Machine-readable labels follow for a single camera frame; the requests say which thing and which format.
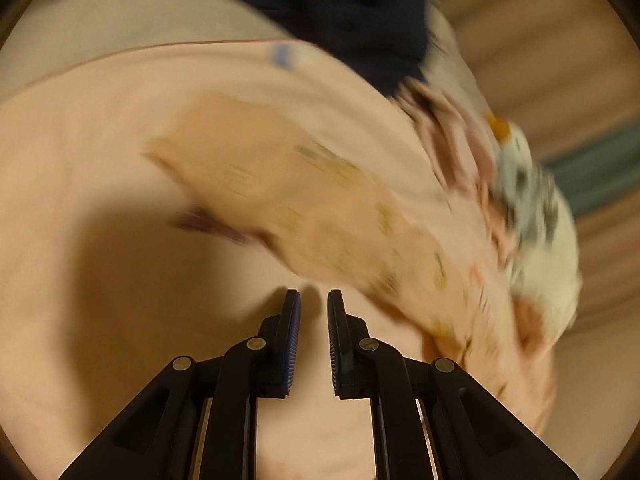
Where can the dark teal object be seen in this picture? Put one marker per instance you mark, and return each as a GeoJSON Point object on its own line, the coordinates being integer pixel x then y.
{"type": "Point", "coordinates": [595, 175]}

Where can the white patterned cloth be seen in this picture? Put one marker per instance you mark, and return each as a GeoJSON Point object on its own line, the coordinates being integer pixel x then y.
{"type": "Point", "coordinates": [540, 260]}

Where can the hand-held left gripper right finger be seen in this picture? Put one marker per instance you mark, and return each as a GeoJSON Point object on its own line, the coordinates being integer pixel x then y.
{"type": "Point", "coordinates": [334, 340]}

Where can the dark navy cloth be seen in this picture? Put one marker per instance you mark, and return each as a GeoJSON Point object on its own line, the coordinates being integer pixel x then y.
{"type": "Point", "coordinates": [350, 15]}

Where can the pink printed bed sheet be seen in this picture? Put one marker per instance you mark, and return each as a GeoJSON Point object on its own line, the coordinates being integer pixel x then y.
{"type": "Point", "coordinates": [100, 160]}

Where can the peach cartoon print garment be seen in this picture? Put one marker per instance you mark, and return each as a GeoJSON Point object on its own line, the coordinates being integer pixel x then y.
{"type": "Point", "coordinates": [280, 175]}

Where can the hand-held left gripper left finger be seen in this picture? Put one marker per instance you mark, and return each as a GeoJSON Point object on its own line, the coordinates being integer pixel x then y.
{"type": "Point", "coordinates": [295, 332]}

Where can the crumpled pink cloth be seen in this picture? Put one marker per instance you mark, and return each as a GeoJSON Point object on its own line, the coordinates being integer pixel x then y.
{"type": "Point", "coordinates": [450, 130]}

